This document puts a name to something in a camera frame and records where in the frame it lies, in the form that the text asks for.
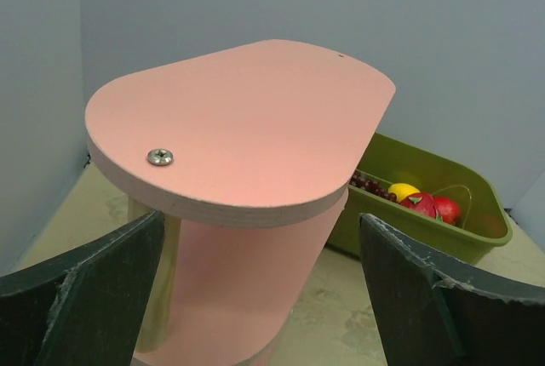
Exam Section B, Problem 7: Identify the pink toy dragon fruit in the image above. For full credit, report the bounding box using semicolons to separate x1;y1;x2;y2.
400;192;442;221

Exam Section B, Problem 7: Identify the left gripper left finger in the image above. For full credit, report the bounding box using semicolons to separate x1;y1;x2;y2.
1;211;165;366

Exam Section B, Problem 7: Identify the pink three-tier wooden shelf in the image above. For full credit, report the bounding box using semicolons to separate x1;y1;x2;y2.
85;40;396;365

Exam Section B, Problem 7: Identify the olive green plastic bin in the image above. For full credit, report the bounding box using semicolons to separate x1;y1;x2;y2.
326;134;512;264

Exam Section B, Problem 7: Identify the dark red grape bunch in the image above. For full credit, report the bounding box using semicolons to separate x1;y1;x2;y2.
349;171;398;203

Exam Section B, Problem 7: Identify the shelf top screw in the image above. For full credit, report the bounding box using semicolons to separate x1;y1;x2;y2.
146;148;174;166

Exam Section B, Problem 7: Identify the red toy apple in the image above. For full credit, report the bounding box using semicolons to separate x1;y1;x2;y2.
433;197;461;226

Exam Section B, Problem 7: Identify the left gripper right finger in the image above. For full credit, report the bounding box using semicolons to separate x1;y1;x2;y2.
359;214;544;365

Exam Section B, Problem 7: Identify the yellow toy lemon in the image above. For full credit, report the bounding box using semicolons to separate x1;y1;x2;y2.
387;183;420;203

